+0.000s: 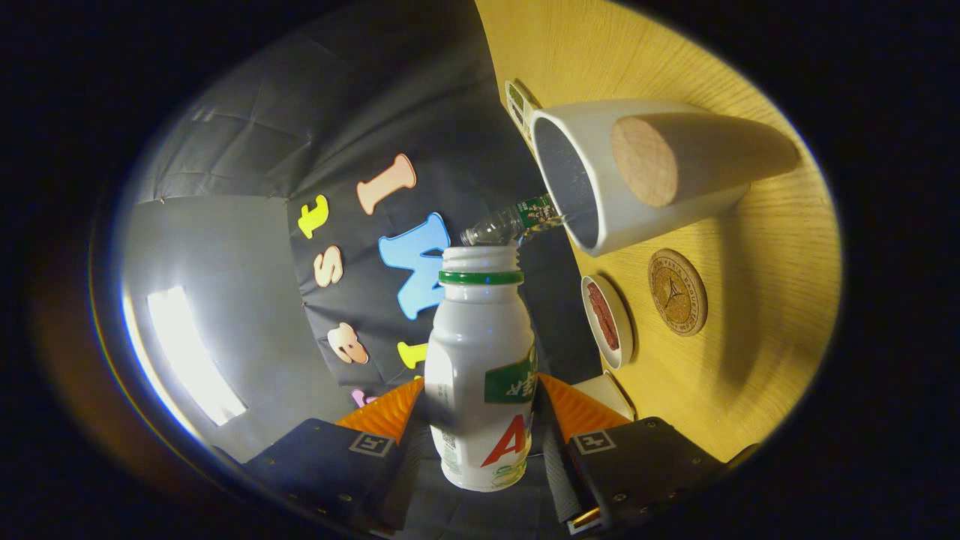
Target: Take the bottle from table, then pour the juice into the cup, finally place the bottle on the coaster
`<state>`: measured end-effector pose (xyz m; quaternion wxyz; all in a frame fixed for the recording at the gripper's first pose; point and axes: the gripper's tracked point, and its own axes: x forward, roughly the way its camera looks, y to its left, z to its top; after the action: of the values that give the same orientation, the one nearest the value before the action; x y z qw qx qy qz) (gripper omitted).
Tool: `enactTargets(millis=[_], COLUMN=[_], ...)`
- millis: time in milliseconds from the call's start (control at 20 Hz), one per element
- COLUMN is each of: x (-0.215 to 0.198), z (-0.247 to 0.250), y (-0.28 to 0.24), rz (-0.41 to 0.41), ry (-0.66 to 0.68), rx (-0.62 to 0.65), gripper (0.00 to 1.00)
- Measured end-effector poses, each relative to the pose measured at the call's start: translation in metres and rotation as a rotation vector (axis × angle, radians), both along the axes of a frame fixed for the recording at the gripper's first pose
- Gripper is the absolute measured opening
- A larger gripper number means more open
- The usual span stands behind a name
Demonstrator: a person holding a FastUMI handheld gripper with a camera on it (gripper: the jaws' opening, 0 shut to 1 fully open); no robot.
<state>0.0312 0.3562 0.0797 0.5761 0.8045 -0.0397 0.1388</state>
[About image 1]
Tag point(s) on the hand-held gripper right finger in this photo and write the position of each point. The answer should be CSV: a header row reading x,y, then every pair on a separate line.
x,y
637,465

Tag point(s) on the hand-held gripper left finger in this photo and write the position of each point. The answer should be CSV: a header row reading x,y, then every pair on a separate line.
x,y
330,461

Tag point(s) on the round cork coaster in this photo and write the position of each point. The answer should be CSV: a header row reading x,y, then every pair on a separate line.
x,y
677,292

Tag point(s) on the white juice bottle green label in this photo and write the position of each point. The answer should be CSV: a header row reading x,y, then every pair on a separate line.
x,y
472,337

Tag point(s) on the clear plastic water bottle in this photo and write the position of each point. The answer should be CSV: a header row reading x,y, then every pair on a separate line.
x,y
495,225

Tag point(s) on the cream toaster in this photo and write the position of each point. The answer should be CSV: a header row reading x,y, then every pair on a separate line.
x,y
607,394

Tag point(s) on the round white plate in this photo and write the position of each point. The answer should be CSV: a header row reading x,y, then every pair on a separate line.
x,y
624,330

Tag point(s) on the red sausage pieces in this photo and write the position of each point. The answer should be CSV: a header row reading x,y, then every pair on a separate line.
x,y
603,315

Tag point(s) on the black backdrop cloth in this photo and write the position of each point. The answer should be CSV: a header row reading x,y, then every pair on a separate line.
x,y
337,112

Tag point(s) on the white divided tray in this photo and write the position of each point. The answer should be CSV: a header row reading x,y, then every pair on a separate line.
x,y
519,105

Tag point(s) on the wooden table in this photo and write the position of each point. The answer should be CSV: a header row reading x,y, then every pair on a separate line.
x,y
675,45

